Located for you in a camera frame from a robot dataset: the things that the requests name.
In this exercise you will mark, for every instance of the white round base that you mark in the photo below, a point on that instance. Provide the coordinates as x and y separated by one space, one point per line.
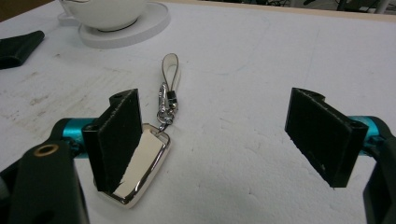
140 29

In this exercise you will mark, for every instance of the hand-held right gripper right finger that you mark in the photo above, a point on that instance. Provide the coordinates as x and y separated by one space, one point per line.
320 130

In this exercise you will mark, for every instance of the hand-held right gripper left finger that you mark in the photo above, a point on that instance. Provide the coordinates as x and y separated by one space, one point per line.
116 143

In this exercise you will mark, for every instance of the white bowl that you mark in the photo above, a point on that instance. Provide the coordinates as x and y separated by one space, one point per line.
104 12

